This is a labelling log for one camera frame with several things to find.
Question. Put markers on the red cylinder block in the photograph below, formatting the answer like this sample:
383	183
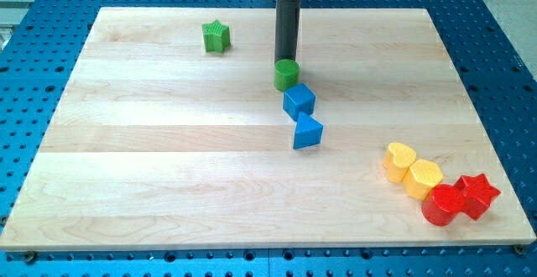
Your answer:
442	205

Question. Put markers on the yellow hexagon block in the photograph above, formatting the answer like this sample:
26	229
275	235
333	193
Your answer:
421	177

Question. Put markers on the green star block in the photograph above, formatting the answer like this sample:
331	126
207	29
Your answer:
216	36

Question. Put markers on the blue triangle block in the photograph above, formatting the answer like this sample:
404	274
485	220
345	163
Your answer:
308	131

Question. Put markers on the red star block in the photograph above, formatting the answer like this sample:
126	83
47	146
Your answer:
478	194

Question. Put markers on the green cylinder block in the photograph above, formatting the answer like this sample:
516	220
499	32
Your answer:
286	74

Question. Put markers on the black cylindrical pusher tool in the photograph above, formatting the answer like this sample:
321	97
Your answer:
286	29

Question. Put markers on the light wooden board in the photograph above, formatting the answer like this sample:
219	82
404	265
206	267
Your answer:
158	144

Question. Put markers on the yellow heart block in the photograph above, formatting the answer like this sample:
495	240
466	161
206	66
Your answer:
397	159

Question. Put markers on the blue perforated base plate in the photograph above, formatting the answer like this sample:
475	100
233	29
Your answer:
39	57

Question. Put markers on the blue cube block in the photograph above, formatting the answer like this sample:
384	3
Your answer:
297	99

